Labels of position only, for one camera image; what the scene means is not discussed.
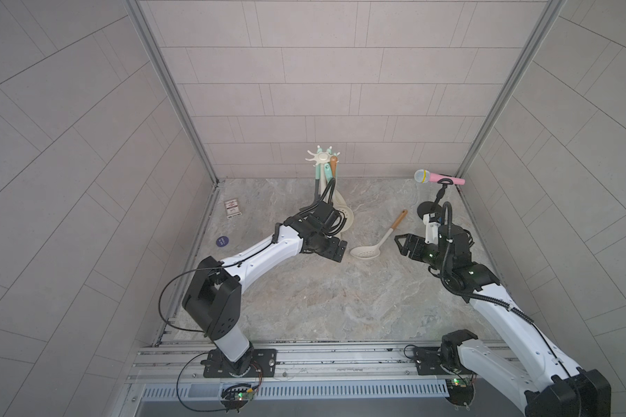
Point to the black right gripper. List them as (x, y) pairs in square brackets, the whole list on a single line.
[(411, 239)]

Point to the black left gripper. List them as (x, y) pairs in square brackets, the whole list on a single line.
[(330, 252)]

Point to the cream utensil rack stand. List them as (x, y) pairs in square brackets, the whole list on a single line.
[(326, 169)]

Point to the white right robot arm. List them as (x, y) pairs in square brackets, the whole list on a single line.
[(549, 382)]

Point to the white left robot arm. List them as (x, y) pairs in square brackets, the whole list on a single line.
[(213, 298)]

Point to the pink toy microphone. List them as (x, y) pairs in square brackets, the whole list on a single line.
[(425, 176)]

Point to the small red white card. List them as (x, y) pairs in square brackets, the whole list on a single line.
[(232, 208)]

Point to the purple round sticker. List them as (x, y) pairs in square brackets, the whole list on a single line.
[(222, 241)]

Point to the right green circuit board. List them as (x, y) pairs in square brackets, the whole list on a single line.
[(461, 393)]

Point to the green circuit board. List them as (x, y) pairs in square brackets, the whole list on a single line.
[(237, 396), (461, 393)]

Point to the left green circuit board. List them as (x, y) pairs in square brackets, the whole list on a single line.
[(237, 396)]

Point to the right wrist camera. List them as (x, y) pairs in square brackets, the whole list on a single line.
[(432, 224)]

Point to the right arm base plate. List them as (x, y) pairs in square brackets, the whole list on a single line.
[(438, 361)]

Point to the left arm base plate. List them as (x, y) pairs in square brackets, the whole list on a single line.
[(254, 363)]

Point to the aluminium mounting rail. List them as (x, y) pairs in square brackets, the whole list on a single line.
[(173, 373)]

